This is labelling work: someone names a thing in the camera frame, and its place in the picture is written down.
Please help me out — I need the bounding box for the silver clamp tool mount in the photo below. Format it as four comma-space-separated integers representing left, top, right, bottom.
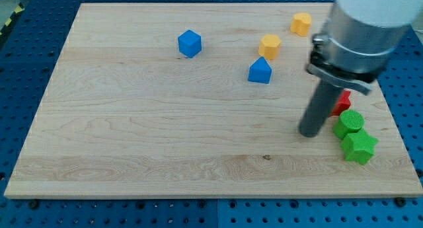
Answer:
307, 3, 409, 95

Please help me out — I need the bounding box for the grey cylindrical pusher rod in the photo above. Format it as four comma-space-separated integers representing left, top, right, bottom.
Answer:
298, 80, 344, 137

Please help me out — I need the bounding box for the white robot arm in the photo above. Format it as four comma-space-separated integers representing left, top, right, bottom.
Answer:
299, 0, 422, 137

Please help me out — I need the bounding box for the red star block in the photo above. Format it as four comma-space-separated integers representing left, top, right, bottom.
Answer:
329, 90, 351, 117

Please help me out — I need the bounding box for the green star block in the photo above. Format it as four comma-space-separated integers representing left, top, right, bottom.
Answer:
340, 128, 379, 165

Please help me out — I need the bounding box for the blue triangle block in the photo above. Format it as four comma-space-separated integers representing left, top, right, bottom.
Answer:
248, 57, 272, 84

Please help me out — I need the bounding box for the green cylinder block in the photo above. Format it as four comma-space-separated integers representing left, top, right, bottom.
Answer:
333, 110, 365, 139

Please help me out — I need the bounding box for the yellow heart block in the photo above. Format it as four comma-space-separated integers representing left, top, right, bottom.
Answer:
289, 12, 312, 37

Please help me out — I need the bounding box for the yellow hexagon block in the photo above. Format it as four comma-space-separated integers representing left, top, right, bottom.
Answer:
258, 34, 282, 60

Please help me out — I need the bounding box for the blue cube block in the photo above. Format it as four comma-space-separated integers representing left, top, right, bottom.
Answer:
178, 30, 202, 58

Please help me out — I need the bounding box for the wooden board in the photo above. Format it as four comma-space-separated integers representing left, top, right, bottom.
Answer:
5, 3, 422, 199

